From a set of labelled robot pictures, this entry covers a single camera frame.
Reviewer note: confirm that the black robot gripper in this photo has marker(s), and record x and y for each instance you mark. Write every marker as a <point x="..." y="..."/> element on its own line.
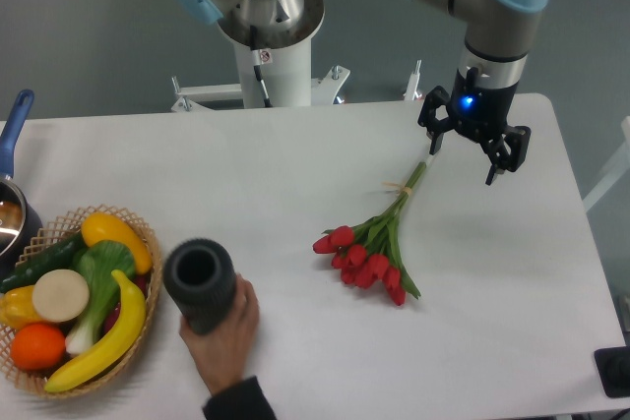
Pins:
<point x="479" y="114"/>

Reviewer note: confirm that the woven wicker basket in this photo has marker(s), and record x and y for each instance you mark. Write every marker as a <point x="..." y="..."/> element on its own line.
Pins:
<point x="60" y="228"/>

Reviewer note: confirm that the dark grey ribbed vase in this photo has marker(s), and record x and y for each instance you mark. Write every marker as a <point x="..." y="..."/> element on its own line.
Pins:
<point x="200" y="279"/>

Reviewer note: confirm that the black device at edge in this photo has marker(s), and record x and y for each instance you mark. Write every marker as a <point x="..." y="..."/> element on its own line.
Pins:
<point x="613" y="370"/>

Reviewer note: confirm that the yellow plastic banana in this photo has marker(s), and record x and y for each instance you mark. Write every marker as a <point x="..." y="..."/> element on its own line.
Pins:
<point x="108" y="350"/>

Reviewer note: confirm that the yellow plastic bell pepper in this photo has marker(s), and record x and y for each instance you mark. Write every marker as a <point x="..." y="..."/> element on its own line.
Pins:
<point x="17" y="309"/>

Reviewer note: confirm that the beige round radish slice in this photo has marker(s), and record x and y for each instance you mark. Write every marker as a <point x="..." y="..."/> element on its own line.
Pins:
<point x="60" y="296"/>

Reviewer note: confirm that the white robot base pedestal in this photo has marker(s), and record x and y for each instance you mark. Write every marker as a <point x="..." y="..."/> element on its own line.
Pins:
<point x="271" y="40"/>

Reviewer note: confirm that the blue handled saucepan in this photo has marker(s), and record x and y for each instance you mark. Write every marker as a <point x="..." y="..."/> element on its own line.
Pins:
<point x="19" y="221"/>

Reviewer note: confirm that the red tulip bouquet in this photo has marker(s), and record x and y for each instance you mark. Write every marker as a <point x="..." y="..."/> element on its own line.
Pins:
<point x="370" y="252"/>

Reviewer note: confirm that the dark sleeved forearm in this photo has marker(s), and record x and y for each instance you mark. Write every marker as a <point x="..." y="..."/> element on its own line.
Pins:
<point x="243" y="401"/>

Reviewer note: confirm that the white frame at right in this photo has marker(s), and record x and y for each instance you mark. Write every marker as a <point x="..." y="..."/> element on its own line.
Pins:
<point x="611" y="172"/>

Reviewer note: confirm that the green bok choy toy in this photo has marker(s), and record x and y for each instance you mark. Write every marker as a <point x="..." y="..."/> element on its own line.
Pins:
<point x="95" y="266"/>

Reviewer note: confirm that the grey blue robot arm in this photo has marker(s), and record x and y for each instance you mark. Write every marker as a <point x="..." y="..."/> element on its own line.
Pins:
<point x="499" y="36"/>

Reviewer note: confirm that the person's bare hand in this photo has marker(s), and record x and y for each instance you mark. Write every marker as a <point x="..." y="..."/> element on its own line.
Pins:
<point x="221" y="355"/>

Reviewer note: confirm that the green plastic cucumber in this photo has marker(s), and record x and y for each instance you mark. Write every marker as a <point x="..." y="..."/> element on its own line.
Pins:
<point x="58" y="256"/>

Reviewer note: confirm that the orange plastic orange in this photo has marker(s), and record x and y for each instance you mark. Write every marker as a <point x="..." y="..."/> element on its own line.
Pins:
<point x="38" y="347"/>

